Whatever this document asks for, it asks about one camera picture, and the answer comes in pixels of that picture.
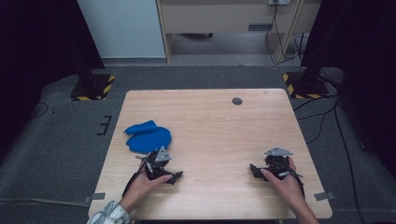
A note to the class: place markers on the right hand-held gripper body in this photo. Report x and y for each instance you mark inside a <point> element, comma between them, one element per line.
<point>277,161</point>

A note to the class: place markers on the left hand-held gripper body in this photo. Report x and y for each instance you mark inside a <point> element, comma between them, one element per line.
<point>155,168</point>

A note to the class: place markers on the blue towel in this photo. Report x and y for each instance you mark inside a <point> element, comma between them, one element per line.
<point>149,138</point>

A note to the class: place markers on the person's left hand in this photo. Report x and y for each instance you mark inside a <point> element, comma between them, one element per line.
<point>141,188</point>

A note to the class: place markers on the person's right hand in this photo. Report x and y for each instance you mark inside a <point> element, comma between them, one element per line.
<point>289,186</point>

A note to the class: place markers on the grey tape piece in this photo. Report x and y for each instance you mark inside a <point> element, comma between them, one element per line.
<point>97,196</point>
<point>324,196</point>

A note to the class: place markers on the grey round table grommet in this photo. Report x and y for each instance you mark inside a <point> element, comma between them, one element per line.
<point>237,101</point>

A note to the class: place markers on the black stand with striped base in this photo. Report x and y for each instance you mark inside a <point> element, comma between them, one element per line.
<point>306,85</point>
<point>91,88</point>

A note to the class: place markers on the white cabinet panel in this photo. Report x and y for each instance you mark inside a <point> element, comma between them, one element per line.
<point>124,28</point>

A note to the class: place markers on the black curtain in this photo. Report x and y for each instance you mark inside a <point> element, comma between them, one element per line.
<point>37,46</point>
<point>364,46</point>

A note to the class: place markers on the light wooden desk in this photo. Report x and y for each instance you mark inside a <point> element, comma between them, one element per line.
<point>218,18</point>

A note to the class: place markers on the white power strip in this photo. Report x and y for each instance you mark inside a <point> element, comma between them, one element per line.
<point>279,2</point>

